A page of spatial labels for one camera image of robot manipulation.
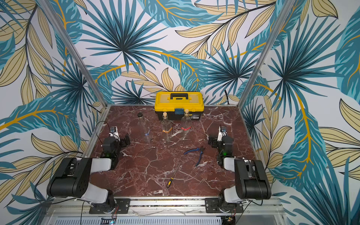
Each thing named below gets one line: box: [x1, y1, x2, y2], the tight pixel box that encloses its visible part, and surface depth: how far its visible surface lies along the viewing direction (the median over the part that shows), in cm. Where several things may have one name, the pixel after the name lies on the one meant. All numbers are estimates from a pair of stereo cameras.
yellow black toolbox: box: [154, 91, 205, 120], surface depth 100 cm
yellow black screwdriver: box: [166, 162, 181, 189], surface depth 82 cm
